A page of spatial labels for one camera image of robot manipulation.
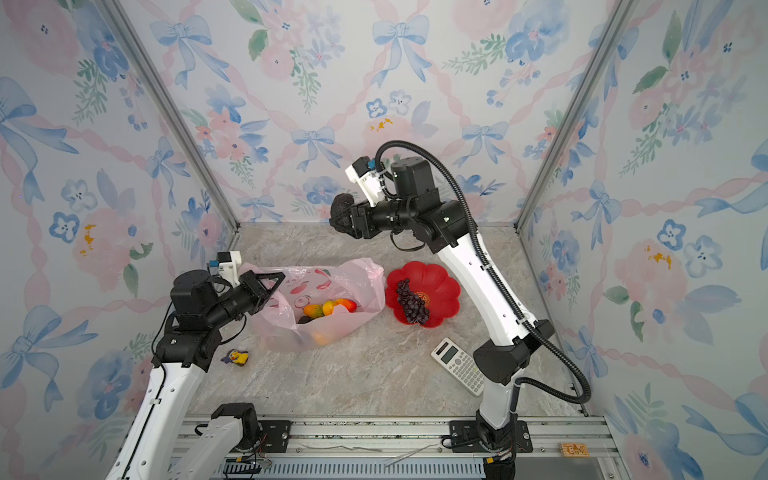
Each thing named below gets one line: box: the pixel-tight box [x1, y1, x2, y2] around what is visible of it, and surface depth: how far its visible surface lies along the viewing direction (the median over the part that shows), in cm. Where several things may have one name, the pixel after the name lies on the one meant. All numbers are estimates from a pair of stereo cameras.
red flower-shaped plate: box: [385, 261, 461, 328], surface depth 102 cm
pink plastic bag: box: [240, 258, 386, 352], surface depth 78 cm
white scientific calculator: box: [431, 337, 485, 397], surface depth 87 cm
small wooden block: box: [558, 442, 591, 458], surface depth 73 cm
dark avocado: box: [330, 193, 354, 233], surface depth 61 cm
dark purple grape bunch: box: [396, 279, 430, 325], surface depth 96 cm
